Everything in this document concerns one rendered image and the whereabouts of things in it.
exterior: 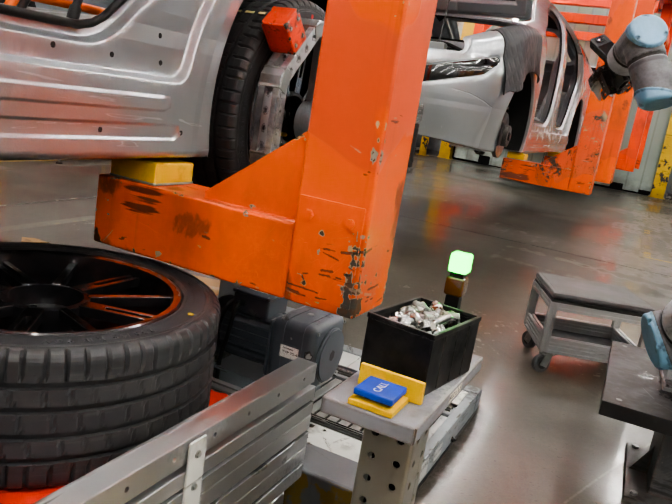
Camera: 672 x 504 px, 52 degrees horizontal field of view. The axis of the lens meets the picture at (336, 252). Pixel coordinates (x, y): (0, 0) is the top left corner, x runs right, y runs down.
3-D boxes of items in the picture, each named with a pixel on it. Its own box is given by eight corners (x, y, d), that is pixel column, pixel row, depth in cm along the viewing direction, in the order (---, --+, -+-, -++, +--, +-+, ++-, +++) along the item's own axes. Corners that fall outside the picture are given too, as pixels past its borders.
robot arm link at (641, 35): (636, 50, 161) (626, 12, 163) (617, 74, 174) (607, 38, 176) (676, 44, 161) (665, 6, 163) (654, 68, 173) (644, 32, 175)
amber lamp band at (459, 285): (448, 290, 148) (451, 272, 147) (465, 295, 146) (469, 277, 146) (442, 293, 144) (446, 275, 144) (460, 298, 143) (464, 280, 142)
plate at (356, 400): (366, 388, 120) (367, 383, 120) (408, 403, 117) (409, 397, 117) (346, 403, 113) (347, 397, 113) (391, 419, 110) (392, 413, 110)
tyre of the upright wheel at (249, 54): (218, 254, 221) (306, 107, 249) (281, 273, 212) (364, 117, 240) (120, 108, 168) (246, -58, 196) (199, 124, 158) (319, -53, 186)
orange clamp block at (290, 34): (282, 35, 179) (272, 5, 172) (308, 38, 176) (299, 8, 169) (269, 52, 176) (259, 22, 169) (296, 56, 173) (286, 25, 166)
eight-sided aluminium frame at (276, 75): (331, 206, 228) (358, 38, 216) (349, 211, 226) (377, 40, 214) (239, 221, 180) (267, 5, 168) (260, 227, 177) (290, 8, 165)
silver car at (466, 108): (438, 131, 923) (461, 7, 888) (581, 156, 848) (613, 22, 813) (223, 113, 482) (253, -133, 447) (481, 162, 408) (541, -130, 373)
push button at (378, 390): (368, 386, 120) (370, 374, 119) (405, 399, 117) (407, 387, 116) (351, 399, 113) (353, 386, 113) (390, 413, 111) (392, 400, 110)
